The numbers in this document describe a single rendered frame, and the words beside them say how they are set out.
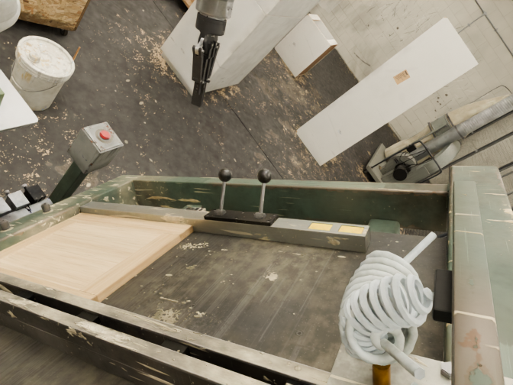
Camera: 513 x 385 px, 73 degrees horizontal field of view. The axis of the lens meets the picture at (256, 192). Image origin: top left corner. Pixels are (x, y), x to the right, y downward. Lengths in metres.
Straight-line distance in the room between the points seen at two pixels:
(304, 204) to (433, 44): 3.42
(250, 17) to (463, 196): 2.90
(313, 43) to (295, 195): 4.81
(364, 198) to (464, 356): 0.80
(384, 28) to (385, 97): 4.52
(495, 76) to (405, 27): 2.05
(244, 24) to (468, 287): 3.05
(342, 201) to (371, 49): 7.91
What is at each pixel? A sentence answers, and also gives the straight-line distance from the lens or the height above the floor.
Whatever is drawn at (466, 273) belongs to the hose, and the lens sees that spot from 0.27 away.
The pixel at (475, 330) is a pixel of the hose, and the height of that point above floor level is 1.96.
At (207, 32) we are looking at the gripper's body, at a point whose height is 1.62.
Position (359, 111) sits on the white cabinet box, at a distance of 4.45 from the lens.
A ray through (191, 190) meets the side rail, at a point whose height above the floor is 1.14.
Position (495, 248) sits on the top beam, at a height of 1.92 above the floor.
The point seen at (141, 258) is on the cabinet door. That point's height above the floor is 1.29.
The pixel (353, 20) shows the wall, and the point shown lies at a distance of 8.91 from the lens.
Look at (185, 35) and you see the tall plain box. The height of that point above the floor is 0.37.
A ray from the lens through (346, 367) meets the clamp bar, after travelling 0.40.
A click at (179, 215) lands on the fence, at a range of 1.00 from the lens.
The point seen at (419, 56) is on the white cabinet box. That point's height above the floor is 1.67.
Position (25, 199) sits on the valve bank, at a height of 0.76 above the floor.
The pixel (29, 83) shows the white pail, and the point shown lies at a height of 0.23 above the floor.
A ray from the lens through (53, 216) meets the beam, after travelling 1.28.
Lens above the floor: 2.02
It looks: 36 degrees down
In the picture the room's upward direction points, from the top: 56 degrees clockwise
